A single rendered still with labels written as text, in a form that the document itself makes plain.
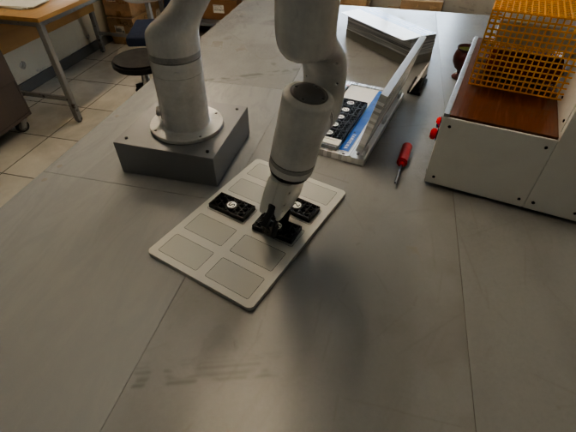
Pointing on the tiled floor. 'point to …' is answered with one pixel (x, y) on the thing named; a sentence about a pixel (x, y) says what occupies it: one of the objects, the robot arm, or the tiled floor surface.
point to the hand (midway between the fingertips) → (277, 221)
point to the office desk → (26, 22)
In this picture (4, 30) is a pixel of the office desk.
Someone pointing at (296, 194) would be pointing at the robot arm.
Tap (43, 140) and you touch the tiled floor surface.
